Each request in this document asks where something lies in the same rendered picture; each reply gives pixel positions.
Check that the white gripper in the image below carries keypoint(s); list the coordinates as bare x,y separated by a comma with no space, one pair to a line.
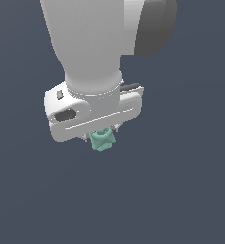
98,114

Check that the small teal green object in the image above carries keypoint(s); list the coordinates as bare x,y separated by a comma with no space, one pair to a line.
101,139

